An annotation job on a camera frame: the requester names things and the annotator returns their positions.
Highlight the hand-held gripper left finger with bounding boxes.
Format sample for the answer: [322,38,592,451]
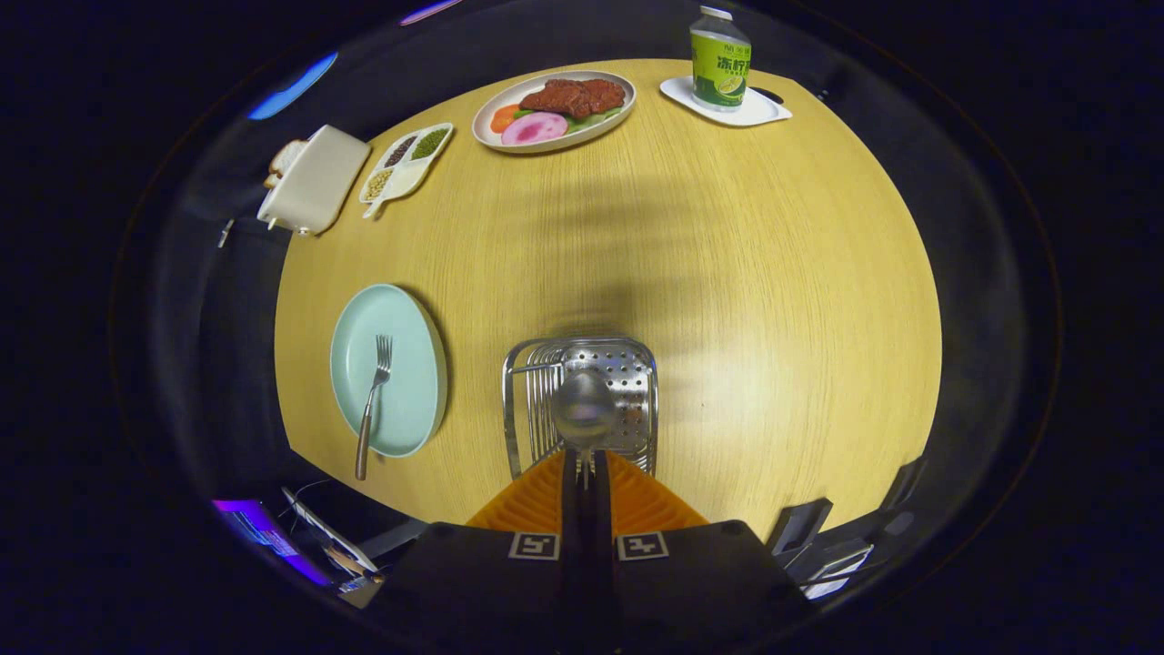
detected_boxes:
[386,448,592,651]

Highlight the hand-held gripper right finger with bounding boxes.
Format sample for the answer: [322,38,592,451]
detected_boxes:
[587,448,812,651]

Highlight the wooden handle spoon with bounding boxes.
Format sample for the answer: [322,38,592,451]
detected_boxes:
[550,367,619,483]

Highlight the wooden handle fork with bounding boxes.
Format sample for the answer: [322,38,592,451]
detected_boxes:
[355,334,394,481]

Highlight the metal cutlery rack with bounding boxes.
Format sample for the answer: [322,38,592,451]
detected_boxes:
[502,335,659,480]

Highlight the dark grey chair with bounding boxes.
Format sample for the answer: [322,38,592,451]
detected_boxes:
[767,453,930,601]

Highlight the light green plate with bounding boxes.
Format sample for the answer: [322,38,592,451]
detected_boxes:
[329,283,448,459]

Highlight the grey laptop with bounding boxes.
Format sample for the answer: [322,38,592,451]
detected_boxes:
[280,487,378,574]

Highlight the purple lit monitor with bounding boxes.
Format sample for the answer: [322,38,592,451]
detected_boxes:
[214,499,333,588]

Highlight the white oval food plate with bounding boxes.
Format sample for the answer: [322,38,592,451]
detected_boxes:
[471,70,637,154]

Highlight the white divided bean dish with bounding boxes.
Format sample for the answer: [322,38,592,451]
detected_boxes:
[359,122,454,219]

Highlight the pink ham slice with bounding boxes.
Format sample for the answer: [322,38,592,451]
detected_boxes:
[500,111,569,146]

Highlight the brown steak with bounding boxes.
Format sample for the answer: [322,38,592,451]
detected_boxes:
[520,78,627,119]

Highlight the white toaster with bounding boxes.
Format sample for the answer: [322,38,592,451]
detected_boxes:
[256,125,372,237]

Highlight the white square tray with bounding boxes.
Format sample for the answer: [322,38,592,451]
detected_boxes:
[659,75,793,127]

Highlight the toast bread slices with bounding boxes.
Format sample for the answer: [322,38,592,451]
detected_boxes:
[264,139,310,189]

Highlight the green label drink bottle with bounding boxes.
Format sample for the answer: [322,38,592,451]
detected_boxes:
[688,5,753,112]

